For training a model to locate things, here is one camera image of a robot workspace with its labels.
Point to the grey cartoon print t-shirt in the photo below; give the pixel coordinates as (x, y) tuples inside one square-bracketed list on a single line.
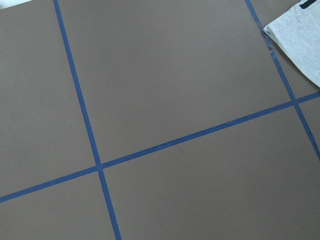
[(297, 33)]

